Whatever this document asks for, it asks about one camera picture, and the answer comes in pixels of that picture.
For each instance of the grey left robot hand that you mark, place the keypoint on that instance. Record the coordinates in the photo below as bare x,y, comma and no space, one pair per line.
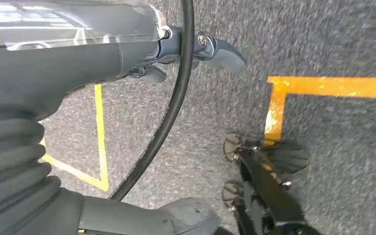
61,65

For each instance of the robot's black left foot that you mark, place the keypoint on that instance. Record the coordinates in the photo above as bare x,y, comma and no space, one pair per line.
265,194

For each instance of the yellow floor tape square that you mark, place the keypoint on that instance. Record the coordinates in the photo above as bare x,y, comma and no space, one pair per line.
321,87
101,136

